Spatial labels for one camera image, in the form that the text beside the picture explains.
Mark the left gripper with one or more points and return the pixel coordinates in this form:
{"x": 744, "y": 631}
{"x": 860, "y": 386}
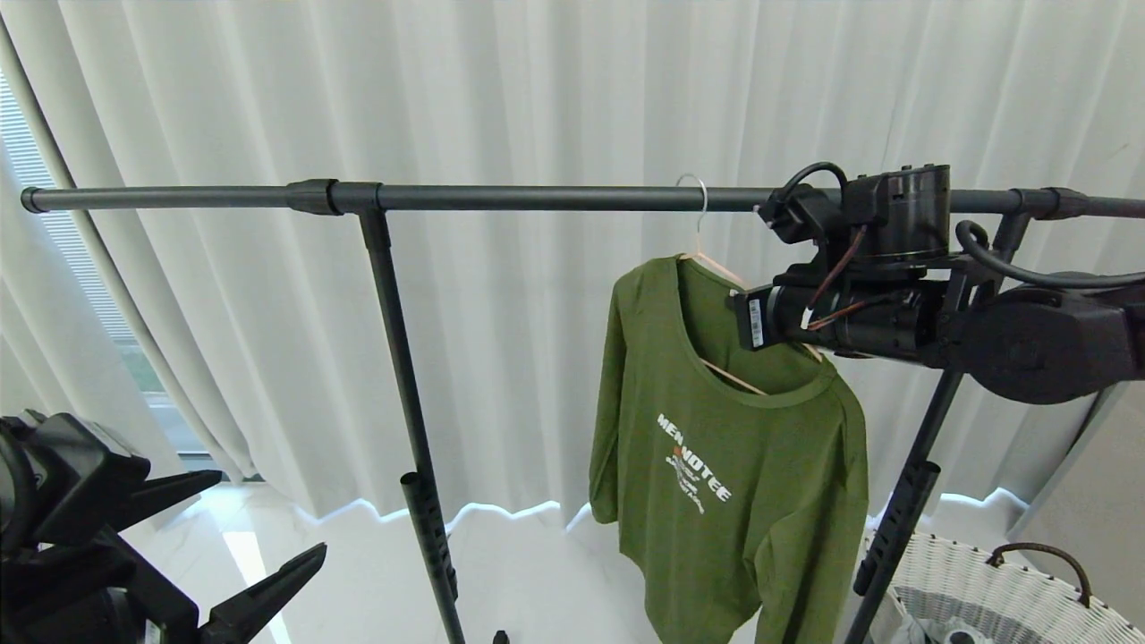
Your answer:
{"x": 72, "y": 599}

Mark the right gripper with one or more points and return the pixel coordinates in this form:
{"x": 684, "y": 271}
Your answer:
{"x": 859, "y": 313}

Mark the pink clothes hanger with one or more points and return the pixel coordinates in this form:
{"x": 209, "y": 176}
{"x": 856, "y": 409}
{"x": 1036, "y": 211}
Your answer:
{"x": 716, "y": 271}

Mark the green shirt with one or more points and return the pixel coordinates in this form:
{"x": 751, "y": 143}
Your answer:
{"x": 716, "y": 537}

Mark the pale grey garment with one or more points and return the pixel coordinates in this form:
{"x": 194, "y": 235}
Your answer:
{"x": 912, "y": 633}

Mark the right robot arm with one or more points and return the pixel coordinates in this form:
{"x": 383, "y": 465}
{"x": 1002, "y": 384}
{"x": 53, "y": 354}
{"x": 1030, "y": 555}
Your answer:
{"x": 1038, "y": 340}

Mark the white laundry basket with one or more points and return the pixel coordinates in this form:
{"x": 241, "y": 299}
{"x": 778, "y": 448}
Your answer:
{"x": 984, "y": 590}

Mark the black clothes rack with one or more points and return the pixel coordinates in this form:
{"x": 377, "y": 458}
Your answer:
{"x": 537, "y": 198}

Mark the white curtain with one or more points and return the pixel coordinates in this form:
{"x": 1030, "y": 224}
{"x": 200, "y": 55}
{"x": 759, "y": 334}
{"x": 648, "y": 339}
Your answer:
{"x": 45, "y": 358}
{"x": 537, "y": 358}

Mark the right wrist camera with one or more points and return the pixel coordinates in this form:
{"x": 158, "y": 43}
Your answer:
{"x": 805, "y": 219}

